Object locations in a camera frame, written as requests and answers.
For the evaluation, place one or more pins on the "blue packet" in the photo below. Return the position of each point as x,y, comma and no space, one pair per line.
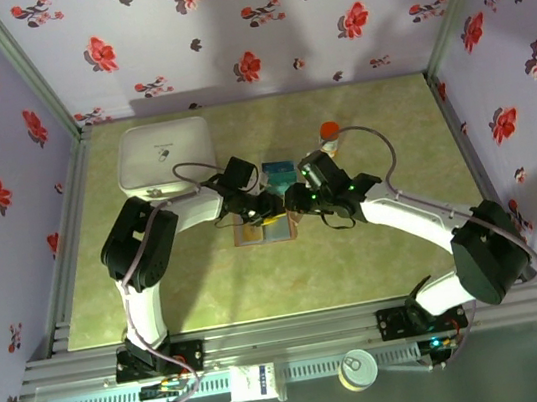
276,155

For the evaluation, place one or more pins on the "aluminium side rail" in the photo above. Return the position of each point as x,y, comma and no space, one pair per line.
481,154
71,230

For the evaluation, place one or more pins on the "white pill box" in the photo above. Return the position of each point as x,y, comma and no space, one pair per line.
162,151

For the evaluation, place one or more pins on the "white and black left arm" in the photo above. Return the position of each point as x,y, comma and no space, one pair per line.
139,245

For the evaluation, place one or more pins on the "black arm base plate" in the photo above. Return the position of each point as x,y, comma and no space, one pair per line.
393,324
190,356

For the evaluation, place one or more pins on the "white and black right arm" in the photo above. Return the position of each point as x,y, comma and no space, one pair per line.
489,254

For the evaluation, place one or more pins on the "aluminium corner post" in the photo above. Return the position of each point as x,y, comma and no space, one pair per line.
456,1
20,61

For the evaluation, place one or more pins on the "small circuit board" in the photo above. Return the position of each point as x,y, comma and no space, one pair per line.
161,393
440,349

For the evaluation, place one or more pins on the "orange capped bottle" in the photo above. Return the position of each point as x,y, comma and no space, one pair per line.
330,133

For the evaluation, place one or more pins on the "white paper packet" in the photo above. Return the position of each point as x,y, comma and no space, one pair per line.
250,383

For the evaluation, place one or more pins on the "white plastic bracket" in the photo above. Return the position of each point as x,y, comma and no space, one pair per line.
281,381

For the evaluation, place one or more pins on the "teal credit card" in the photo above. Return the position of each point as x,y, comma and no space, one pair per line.
283,183

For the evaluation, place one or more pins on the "aluminium front frame rails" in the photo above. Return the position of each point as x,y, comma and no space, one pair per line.
288,334

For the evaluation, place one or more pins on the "tin can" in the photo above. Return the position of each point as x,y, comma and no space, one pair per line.
357,368

